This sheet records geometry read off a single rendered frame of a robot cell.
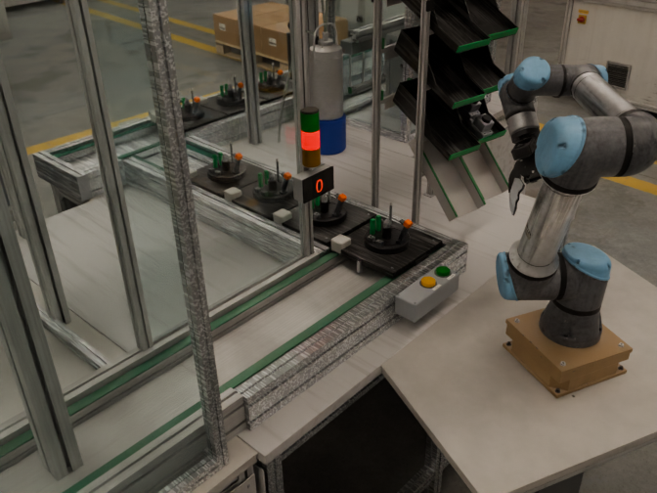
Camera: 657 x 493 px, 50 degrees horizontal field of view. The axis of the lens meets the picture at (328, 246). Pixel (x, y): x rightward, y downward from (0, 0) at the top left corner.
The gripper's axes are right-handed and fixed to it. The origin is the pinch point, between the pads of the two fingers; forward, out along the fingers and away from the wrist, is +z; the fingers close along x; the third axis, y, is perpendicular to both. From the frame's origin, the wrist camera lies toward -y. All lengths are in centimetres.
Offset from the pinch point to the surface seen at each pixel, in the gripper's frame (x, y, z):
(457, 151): 24.7, 27.9, -30.7
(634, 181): -9, 319, -74
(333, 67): 74, 61, -92
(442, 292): 34.2, 14.5, 12.1
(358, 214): 61, 29, -21
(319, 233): 69, 15, -15
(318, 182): 55, -8, -22
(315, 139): 50, -15, -31
